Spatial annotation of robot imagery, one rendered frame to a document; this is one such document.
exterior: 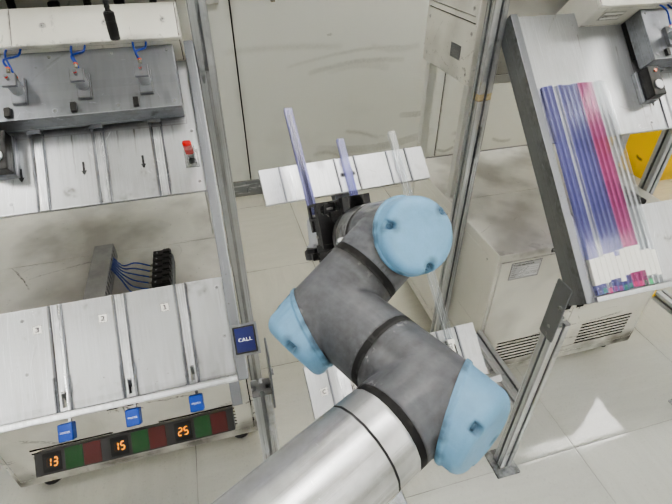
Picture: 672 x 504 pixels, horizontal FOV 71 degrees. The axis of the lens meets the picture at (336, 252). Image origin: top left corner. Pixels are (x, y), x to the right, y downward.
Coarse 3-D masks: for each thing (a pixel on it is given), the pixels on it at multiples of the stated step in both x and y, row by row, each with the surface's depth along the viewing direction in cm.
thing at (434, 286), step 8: (392, 136) 94; (392, 144) 94; (392, 152) 95; (400, 152) 94; (400, 160) 94; (400, 168) 93; (400, 176) 93; (408, 184) 93; (408, 192) 92; (432, 272) 90; (432, 280) 89; (432, 288) 89; (440, 296) 89; (440, 304) 89; (440, 312) 88; (440, 320) 89; (448, 320) 88; (448, 328) 88; (448, 336) 88
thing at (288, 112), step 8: (288, 112) 80; (288, 120) 79; (288, 128) 80; (296, 128) 79; (296, 136) 79; (296, 144) 79; (296, 152) 78; (296, 160) 78; (304, 160) 78; (304, 168) 78; (304, 176) 78; (304, 184) 78; (304, 192) 77; (312, 192) 77; (312, 200) 77; (312, 208) 77
